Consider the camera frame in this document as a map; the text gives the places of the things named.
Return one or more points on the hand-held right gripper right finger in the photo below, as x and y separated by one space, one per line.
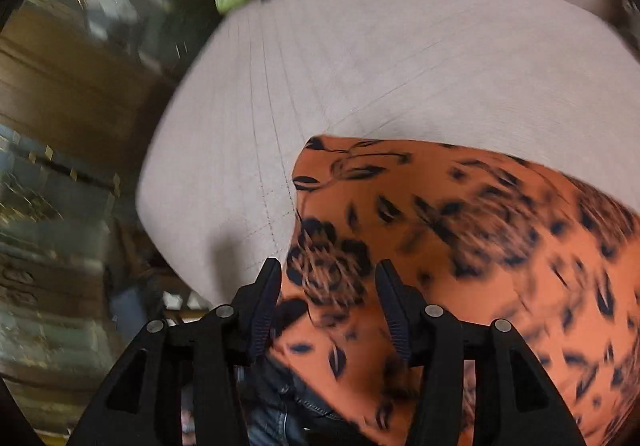
396 318

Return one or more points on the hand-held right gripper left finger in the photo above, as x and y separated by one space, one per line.
261 313

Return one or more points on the orange floral long-sleeved top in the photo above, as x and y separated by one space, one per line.
475 251

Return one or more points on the blue denim jeans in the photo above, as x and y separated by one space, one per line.
285 406

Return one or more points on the dark wooden wardrobe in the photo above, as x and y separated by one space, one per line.
75 136

